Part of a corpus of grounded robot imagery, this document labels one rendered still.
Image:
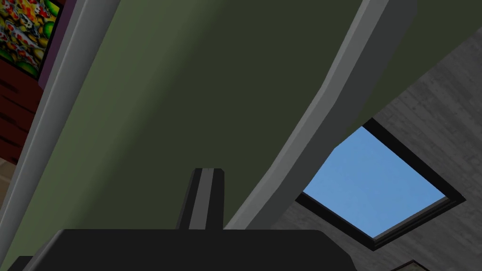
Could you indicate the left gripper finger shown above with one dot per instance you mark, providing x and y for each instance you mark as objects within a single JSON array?
[{"x": 205, "y": 203}]

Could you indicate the green door leaf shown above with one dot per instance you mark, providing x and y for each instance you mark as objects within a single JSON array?
[{"x": 180, "y": 94}]

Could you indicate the black-framed window with blue sky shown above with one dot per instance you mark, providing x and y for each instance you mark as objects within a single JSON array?
[{"x": 372, "y": 184}]

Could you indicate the colourful picture on wall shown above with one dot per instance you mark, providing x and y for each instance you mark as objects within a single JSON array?
[{"x": 22, "y": 30}]

